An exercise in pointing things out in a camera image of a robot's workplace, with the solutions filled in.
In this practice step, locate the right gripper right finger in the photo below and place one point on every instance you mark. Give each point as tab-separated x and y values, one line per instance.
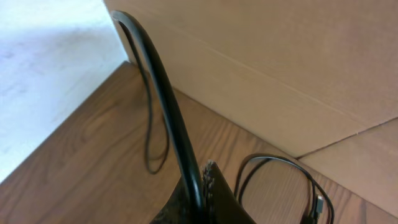
221	204

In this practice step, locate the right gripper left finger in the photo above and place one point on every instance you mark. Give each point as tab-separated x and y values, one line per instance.
177	208

